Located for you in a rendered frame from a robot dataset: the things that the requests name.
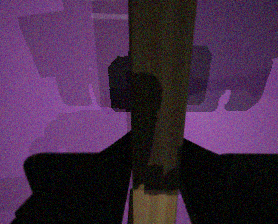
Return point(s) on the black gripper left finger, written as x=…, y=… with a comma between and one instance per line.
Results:
x=108, y=171

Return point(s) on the wooden board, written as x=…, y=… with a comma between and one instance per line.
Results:
x=160, y=50

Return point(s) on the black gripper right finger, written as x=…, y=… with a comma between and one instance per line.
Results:
x=207, y=179

